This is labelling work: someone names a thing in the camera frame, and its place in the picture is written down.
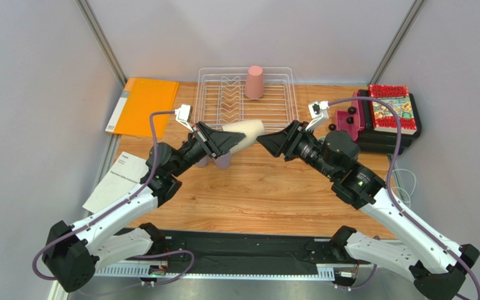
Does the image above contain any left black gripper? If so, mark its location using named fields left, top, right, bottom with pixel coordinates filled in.
left=171, top=122, right=246, bottom=178

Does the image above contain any purple cup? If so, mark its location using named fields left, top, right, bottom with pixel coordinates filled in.
left=214, top=151, right=232, bottom=169
left=196, top=156, right=209, bottom=168

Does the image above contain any beige cup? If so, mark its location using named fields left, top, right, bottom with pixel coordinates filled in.
left=222, top=119, right=266, bottom=154

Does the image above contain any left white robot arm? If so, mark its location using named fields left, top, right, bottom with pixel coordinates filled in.
left=41, top=122, right=264, bottom=293

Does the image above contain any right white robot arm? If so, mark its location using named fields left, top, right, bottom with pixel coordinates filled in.
left=257, top=121, right=480, bottom=299

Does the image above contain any pink cup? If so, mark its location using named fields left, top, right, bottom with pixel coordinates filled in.
left=244, top=66, right=264, bottom=99

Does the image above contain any magenta plastic holder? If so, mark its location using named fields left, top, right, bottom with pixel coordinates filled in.
left=328, top=100, right=365, bottom=141

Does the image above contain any black tray stack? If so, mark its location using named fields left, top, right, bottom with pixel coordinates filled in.
left=355, top=93, right=422, bottom=155

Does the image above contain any orange folder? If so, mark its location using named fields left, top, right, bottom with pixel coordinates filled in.
left=105, top=77, right=179, bottom=138

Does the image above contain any white instruction sheet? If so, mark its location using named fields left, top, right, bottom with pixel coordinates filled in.
left=82, top=152, right=148, bottom=214

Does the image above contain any red book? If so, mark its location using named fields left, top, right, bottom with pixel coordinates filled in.
left=368, top=84, right=418, bottom=135

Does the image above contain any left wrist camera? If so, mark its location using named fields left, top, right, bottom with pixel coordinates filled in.
left=174, top=104, right=194, bottom=133

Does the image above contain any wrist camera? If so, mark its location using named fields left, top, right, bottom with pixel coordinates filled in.
left=174, top=104, right=194, bottom=133
left=306, top=101, right=330, bottom=131

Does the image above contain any white wire dish rack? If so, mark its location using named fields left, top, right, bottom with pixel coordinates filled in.
left=192, top=66, right=299, bottom=133

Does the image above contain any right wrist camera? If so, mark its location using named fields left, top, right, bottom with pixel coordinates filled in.
left=306, top=101, right=330, bottom=131

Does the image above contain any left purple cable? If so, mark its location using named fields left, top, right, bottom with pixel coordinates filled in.
left=32, top=110, right=196, bottom=288

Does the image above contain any purple cable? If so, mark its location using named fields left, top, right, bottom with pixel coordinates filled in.
left=32, top=110, right=196, bottom=288
left=327, top=96, right=480, bottom=300

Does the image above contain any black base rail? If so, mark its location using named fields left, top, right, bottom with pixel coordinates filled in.
left=102, top=226, right=370, bottom=276

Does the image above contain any white cable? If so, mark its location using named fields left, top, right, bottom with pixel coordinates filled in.
left=389, top=168, right=418, bottom=204

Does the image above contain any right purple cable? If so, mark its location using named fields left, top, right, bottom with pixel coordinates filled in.
left=327, top=96, right=480, bottom=300

